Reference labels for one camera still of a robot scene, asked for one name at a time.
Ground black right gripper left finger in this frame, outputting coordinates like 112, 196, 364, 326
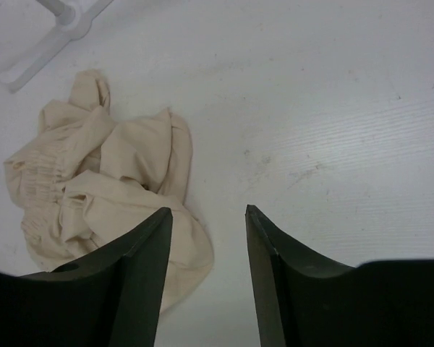
20, 207, 173, 346

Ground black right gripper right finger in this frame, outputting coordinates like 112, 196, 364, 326
245, 205, 434, 346

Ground beige trousers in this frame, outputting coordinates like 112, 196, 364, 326
4, 69, 213, 311

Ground white clothes rack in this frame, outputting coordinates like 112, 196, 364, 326
0, 1, 111, 93

